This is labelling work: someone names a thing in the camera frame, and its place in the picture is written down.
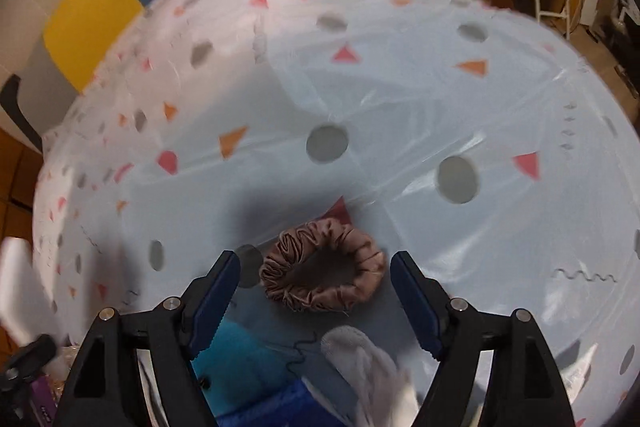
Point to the grey yellow blue chair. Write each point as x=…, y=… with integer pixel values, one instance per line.
x=90, y=22

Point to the pink satin scrunchie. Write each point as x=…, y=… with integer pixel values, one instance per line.
x=370, y=257

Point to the patterned plastic tablecloth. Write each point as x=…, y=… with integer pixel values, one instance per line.
x=425, y=107

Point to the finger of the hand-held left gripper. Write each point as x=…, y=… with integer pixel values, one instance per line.
x=30, y=354

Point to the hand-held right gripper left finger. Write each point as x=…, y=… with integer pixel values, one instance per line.
x=215, y=302

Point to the blue cloth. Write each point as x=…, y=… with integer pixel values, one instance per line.
x=280, y=407

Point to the blue plush mouse toy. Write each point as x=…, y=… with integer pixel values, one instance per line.
x=240, y=347

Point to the black roll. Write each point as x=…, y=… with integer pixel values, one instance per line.
x=17, y=112

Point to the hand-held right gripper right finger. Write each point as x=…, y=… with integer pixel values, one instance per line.
x=420, y=302

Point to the purple cardboard box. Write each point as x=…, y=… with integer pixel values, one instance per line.
x=45, y=399

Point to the white cloth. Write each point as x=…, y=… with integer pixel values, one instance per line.
x=20, y=287

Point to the white waffle towel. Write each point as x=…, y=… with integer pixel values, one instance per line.
x=360, y=357

